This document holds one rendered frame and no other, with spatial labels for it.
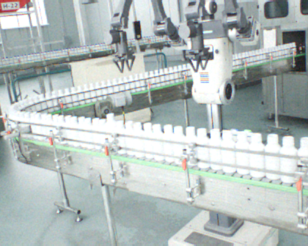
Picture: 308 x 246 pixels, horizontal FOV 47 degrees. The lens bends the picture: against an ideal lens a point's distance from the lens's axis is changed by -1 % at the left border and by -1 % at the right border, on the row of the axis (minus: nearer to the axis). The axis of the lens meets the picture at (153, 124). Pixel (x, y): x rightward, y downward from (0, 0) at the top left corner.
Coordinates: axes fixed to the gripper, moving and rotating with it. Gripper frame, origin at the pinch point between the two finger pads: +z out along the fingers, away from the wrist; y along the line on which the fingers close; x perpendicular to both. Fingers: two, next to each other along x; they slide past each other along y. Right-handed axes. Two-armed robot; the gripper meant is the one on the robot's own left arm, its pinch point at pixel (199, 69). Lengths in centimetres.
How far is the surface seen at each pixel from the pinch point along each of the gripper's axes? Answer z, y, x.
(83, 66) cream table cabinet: 28, 225, 358
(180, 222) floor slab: 140, 72, 79
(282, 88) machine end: 90, 369, 101
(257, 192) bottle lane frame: 43, -21, -34
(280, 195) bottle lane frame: 43, -20, -43
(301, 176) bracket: 31, -26, -52
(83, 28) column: -34, 666, 867
